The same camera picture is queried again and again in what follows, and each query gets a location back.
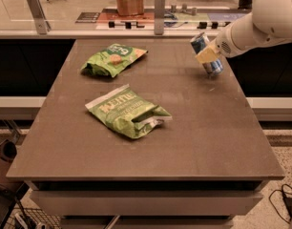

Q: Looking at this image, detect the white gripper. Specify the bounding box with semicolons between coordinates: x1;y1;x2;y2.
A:
196;27;240;63

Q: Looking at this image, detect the black round bin left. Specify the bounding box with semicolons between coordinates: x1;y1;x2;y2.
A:
0;139;17;162

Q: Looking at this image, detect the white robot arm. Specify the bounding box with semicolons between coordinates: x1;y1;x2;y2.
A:
196;0;292;63

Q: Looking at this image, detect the metal glass post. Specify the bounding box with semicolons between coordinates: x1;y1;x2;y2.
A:
26;0;51;34
154;0;165;35

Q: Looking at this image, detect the wire basket lower left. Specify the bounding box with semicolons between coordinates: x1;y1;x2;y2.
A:
3;207;61;229

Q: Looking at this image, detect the white drawer front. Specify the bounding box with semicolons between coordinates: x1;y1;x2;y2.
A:
31;191;262;216

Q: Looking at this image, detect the blue silver redbull can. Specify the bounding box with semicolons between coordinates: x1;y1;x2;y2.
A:
190;32;223;76

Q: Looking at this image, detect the left metal glass post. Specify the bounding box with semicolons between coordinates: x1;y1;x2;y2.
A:
26;0;51;34

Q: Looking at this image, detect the black power adapter with cable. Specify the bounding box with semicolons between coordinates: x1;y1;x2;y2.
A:
268;183;292;225

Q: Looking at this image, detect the green kettle chips bag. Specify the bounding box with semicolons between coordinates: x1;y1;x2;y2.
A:
85;85;172;139

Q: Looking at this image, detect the middle metal glass post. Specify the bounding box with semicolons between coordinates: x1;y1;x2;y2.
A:
154;0;165;35

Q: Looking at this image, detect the green snack bag far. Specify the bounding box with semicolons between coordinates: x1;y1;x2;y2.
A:
81;43;148;78

